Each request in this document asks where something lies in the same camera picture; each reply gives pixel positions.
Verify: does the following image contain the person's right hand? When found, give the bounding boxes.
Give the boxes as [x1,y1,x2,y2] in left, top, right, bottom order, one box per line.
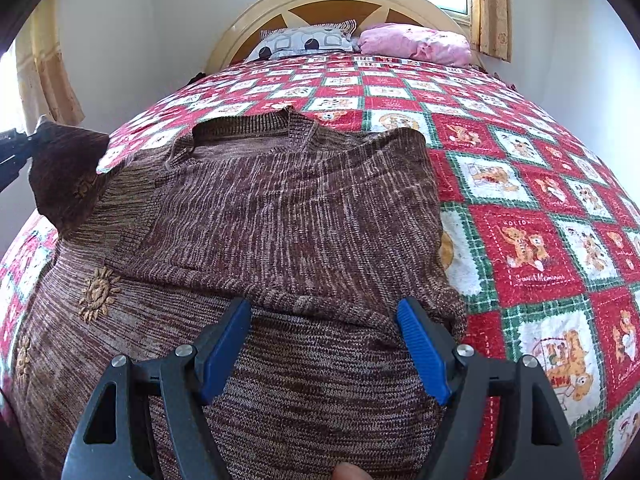
[332,462,368,480]

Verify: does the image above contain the grey patterned pillow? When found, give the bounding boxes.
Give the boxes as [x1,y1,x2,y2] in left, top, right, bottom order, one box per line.
[245,19,358,63]

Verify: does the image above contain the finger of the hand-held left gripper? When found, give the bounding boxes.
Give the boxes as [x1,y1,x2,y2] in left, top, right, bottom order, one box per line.
[0,129,38,193]

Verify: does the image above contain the brown knit sweater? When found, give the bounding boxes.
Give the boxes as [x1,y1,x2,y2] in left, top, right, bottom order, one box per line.
[10,107,468,480]

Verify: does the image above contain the red checked printed quilt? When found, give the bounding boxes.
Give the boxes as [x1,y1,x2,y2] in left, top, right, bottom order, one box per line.
[0,52,640,480]

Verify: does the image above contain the pink pillow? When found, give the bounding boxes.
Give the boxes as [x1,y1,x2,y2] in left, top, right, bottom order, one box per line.
[357,22,473,67]

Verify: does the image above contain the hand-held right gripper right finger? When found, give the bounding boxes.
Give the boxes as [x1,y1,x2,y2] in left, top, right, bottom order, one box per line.
[395,296,583,480]

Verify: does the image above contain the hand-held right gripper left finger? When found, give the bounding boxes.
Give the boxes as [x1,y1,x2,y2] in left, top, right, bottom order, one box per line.
[60,297,253,480]

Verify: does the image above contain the yellow patterned curtain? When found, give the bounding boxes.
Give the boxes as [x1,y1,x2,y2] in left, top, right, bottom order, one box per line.
[470,0,513,63]
[15,5,86,126]

